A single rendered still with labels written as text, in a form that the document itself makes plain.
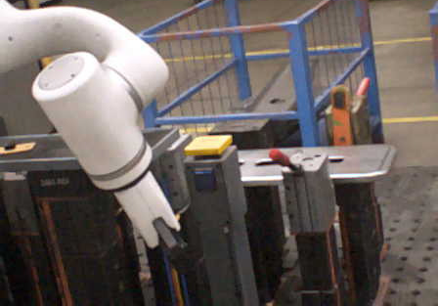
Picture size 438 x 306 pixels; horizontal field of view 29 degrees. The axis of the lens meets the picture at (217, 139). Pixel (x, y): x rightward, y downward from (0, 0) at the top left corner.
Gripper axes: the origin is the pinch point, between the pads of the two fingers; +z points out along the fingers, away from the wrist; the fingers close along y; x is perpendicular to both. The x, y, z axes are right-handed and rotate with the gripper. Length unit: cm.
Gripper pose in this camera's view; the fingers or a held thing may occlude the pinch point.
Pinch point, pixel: (174, 244)
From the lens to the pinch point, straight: 118.2
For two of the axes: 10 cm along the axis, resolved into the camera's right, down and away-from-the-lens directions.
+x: 8.4, -5.3, 0.9
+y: 3.9, 4.7, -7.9
